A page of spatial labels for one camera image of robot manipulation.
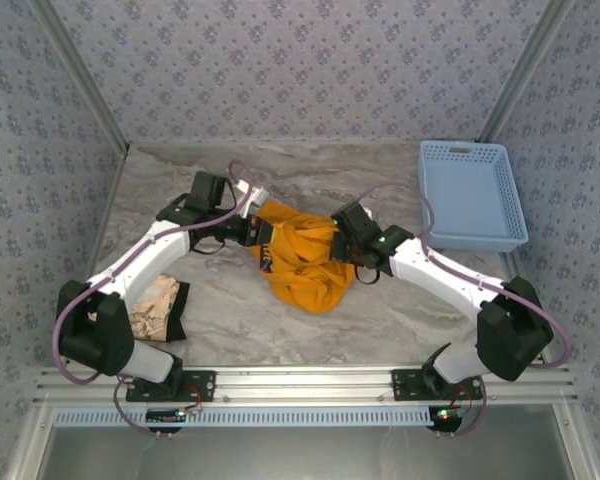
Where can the orange t-shirt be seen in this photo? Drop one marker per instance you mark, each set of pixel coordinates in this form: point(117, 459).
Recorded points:
point(310, 290)

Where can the light blue plastic basket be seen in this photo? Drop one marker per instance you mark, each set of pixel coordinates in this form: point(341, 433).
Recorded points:
point(470, 195)

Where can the beige printed t-shirt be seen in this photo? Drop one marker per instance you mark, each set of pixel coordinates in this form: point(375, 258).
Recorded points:
point(155, 310)

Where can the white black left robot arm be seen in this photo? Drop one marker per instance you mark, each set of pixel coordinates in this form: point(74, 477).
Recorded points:
point(145, 255)

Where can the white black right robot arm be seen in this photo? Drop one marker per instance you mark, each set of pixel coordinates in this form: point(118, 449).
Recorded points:
point(445, 275)

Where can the grey metal panel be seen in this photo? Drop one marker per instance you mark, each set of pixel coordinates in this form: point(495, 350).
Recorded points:
point(305, 455)

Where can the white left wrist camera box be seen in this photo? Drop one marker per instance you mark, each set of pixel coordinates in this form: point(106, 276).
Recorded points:
point(252, 200)

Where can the long aluminium mounting rail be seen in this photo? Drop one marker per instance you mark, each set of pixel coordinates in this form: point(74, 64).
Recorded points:
point(305, 380)

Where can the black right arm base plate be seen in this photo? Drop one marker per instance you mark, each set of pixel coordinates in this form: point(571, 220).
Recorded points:
point(405, 385)

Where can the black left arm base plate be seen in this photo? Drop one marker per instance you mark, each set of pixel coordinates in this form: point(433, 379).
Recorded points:
point(205, 385)

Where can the aluminium frame post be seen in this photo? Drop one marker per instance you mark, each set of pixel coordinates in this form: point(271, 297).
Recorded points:
point(75, 60)
point(526, 65)

